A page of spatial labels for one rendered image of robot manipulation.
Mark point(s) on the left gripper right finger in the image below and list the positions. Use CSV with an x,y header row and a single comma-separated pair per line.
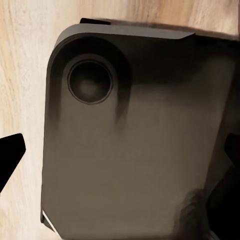
x,y
232,149

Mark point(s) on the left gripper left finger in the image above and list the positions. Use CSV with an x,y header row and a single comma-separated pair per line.
x,y
12,149

